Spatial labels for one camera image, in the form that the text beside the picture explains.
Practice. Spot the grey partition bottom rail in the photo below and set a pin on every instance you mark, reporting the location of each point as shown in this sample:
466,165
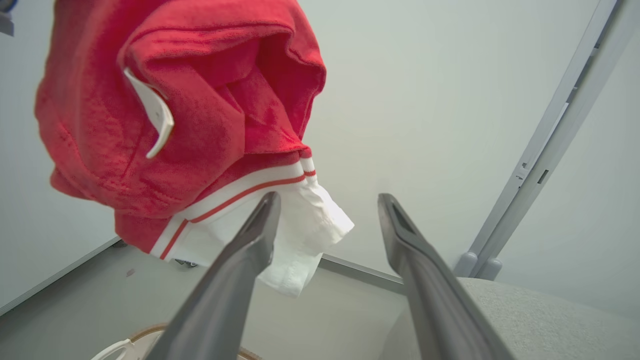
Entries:
50,277
365,274

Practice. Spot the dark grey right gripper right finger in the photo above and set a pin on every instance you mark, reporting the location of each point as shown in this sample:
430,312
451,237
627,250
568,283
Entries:
430,300

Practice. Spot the grey partition frame post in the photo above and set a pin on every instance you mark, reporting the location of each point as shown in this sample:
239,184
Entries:
535,135
562,136

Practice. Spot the red basketball jersey white trim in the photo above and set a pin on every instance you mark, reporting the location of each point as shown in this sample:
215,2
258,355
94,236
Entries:
200,125

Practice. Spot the white laundry basket brown rim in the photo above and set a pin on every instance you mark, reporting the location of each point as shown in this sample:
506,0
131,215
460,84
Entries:
142,341

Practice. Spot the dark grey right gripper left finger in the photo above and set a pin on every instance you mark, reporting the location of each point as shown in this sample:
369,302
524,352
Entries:
235,280

